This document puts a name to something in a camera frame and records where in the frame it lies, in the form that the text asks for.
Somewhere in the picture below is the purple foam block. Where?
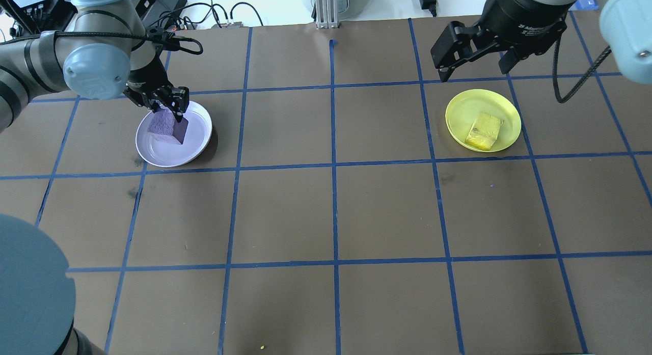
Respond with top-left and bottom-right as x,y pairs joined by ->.
147,106 -> 189,146

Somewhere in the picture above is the yellow foam block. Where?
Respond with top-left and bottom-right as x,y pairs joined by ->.
464,111 -> 504,151

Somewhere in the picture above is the purple plastic plate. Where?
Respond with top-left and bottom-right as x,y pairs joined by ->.
135,100 -> 213,168

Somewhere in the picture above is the yellow plastic plate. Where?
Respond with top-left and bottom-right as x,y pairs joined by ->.
445,89 -> 522,153

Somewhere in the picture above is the grey round bin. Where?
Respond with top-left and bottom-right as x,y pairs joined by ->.
310,0 -> 366,19

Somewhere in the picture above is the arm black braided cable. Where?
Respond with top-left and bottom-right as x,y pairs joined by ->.
51,27 -> 204,56
552,34 -> 612,104

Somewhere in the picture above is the black looped cable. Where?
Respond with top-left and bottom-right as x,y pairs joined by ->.
228,2 -> 265,28

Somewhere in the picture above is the aluminium profile post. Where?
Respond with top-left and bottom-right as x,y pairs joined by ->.
315,0 -> 340,29

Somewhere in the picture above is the black device with cables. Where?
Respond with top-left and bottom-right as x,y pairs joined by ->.
0,0 -> 72,37

